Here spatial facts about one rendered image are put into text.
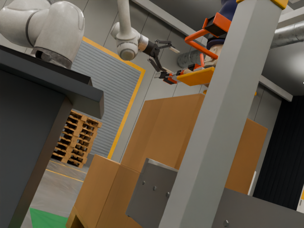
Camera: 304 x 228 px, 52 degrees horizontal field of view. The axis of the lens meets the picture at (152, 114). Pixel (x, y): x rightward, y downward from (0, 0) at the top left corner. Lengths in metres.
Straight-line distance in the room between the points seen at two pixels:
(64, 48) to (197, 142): 0.81
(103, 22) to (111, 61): 1.40
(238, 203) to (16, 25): 1.05
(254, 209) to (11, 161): 0.79
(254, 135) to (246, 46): 0.95
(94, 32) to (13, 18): 10.11
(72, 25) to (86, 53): 9.83
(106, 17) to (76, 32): 10.48
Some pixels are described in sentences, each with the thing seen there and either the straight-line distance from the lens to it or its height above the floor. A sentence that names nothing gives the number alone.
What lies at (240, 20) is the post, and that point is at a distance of 0.62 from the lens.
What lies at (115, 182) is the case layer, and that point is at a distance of 1.78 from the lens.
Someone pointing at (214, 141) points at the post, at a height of 0.65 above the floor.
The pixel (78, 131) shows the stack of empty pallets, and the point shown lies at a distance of 8.29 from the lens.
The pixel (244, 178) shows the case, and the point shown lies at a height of 0.69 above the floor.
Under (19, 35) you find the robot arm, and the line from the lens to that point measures 1.37.
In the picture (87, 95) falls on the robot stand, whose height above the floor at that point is 0.72.
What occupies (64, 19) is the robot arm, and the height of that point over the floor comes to 0.97.
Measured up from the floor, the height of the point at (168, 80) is 1.20.
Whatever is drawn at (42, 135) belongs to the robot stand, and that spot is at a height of 0.55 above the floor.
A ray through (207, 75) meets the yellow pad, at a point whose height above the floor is 1.10.
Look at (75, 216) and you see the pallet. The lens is 2.28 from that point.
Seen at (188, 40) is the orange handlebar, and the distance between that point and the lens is 1.56.
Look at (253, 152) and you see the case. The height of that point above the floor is 0.81.
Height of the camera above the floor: 0.57
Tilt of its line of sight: 10 degrees up
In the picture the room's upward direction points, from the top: 21 degrees clockwise
